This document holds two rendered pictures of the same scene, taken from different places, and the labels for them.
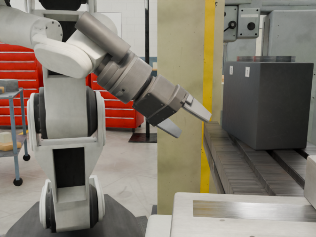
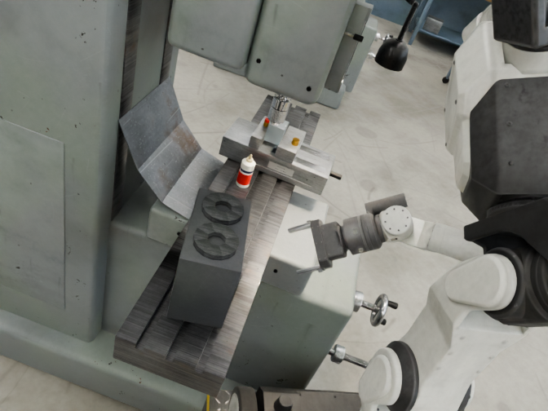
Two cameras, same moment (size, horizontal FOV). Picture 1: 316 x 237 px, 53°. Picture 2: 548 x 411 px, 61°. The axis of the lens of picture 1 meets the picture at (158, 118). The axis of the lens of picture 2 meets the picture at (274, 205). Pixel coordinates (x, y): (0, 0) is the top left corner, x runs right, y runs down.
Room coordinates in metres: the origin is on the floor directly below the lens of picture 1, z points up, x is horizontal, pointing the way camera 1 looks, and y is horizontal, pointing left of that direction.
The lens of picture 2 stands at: (1.47, -0.19, 1.80)
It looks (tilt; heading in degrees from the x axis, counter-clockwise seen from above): 38 degrees down; 178
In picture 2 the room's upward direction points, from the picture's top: 20 degrees clockwise
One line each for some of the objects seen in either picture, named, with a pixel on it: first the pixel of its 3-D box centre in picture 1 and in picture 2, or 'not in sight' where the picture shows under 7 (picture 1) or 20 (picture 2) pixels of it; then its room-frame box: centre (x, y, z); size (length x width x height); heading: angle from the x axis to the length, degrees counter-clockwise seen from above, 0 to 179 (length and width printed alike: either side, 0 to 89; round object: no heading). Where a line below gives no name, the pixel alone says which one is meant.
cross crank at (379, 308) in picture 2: not in sight; (369, 306); (0.38, 0.28, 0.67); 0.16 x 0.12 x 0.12; 87
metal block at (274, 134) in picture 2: not in sight; (276, 130); (0.19, -0.21, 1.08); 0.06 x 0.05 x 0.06; 174
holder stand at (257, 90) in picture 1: (261, 97); (210, 254); (0.77, -0.25, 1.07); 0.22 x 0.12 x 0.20; 8
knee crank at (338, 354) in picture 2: not in sight; (360, 362); (0.52, 0.30, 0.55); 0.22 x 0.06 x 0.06; 87
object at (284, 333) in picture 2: not in sight; (226, 292); (0.35, -0.20, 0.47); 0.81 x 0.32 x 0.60; 87
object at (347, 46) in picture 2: not in sight; (346, 48); (0.36, -0.11, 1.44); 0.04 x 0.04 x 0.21; 87
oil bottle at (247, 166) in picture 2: not in sight; (246, 170); (0.36, -0.26, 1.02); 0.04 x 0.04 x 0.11
